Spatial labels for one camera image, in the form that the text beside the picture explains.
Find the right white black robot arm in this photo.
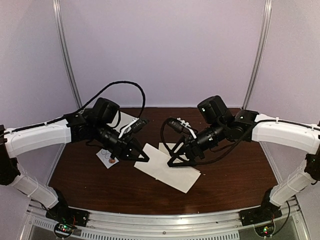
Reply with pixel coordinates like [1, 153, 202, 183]
[163, 95, 320, 221]

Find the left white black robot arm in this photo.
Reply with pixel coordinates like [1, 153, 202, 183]
[0, 97, 150, 222]

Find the sticker sheet with wax seal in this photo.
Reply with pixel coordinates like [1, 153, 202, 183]
[96, 149, 119, 169]

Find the front aluminium rail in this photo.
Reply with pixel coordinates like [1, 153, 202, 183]
[17, 197, 310, 240]

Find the right black camera cable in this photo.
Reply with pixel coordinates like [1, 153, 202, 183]
[159, 117, 253, 165]

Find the left black camera cable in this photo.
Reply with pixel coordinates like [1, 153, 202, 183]
[0, 80, 146, 137]

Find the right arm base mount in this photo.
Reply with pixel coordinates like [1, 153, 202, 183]
[239, 199, 282, 238]

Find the right aluminium frame post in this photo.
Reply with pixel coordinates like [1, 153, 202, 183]
[241, 0, 273, 110]

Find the white paper sheet back left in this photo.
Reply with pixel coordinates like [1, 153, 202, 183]
[108, 112, 136, 132]

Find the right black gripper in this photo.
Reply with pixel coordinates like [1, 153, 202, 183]
[167, 120, 227, 168]

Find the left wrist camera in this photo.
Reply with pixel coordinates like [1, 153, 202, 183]
[118, 118, 149, 139]

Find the black camera cable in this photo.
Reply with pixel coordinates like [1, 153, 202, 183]
[159, 117, 253, 165]
[0, 80, 146, 137]

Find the white letter paper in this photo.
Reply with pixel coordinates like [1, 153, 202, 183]
[134, 143, 201, 194]

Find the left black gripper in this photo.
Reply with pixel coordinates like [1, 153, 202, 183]
[94, 121, 150, 163]

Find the aluminium frame post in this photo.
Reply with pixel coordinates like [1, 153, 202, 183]
[52, 0, 83, 108]
[241, 0, 273, 110]

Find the left aluminium frame post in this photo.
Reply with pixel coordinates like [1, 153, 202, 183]
[52, 0, 83, 108]

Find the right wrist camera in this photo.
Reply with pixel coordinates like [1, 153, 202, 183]
[168, 117, 197, 139]

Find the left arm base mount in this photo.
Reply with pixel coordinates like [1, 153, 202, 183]
[44, 207, 90, 239]

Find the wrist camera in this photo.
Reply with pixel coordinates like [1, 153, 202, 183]
[168, 117, 197, 139]
[118, 118, 149, 139]

